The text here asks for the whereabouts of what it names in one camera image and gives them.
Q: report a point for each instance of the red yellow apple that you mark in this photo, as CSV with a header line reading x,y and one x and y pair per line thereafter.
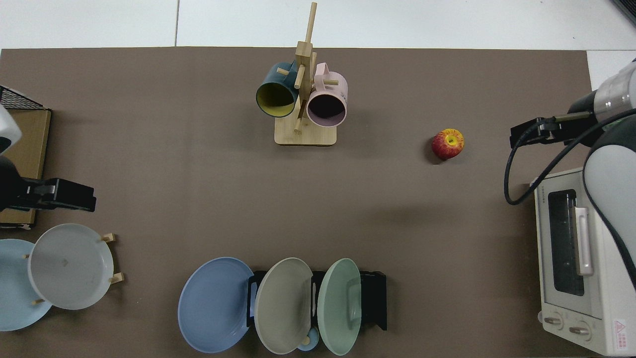
x,y
447,145

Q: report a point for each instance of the grey plate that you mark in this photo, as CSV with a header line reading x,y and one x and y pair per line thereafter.
x,y
69,268

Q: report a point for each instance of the wooden plate rack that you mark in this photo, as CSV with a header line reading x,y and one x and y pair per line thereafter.
x,y
118,278

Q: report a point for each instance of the light blue plate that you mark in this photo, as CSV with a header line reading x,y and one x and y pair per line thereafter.
x,y
15,293

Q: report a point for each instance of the black dish rack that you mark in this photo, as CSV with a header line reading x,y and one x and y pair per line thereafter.
x,y
372,298

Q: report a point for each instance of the beige plate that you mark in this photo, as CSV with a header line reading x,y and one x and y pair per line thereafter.
x,y
280,308

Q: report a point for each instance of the pale green plate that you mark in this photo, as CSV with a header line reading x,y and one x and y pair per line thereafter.
x,y
335,308

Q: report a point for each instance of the brown table cloth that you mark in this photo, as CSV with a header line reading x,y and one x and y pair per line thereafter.
x,y
198,189

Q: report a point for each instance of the pale toaster oven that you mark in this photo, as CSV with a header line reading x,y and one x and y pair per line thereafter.
x,y
561,303

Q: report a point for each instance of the pink mug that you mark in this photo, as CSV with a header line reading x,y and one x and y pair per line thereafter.
x,y
330,89

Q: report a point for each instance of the wooden cup stand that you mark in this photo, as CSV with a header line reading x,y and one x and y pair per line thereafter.
x,y
305,134

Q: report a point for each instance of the dark teal mug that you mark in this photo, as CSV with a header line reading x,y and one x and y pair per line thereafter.
x,y
273,97

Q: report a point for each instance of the small blue round thing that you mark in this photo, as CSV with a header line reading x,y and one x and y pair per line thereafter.
x,y
310,344

